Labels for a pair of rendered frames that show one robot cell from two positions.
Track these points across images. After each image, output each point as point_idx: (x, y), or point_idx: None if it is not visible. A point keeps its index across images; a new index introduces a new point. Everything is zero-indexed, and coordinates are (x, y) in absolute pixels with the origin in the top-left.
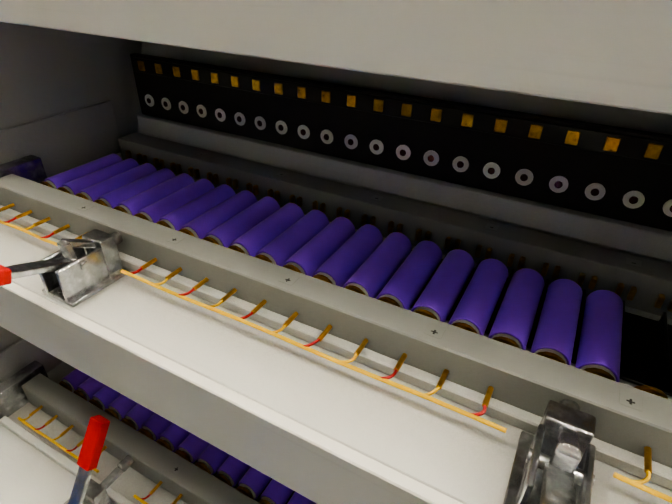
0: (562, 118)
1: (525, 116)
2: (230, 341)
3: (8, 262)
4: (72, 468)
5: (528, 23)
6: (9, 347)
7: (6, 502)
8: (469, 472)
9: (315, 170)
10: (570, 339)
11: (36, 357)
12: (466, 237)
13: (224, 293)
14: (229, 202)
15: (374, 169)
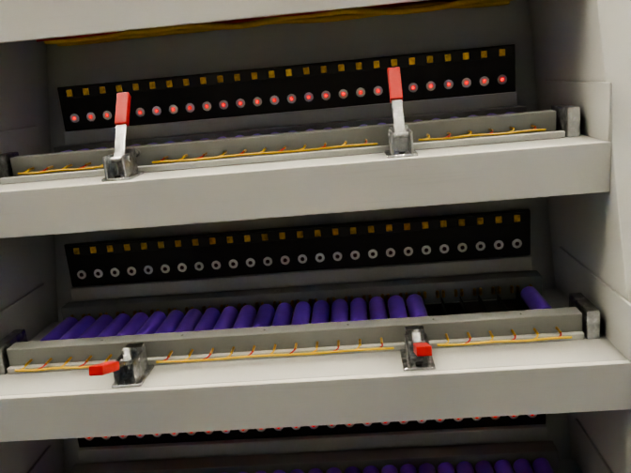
0: (362, 221)
1: (346, 224)
2: (247, 369)
3: (65, 386)
4: None
5: (350, 190)
6: None
7: None
8: (386, 366)
9: (229, 287)
10: (405, 313)
11: None
12: (337, 295)
13: (226, 353)
14: (189, 315)
15: (269, 274)
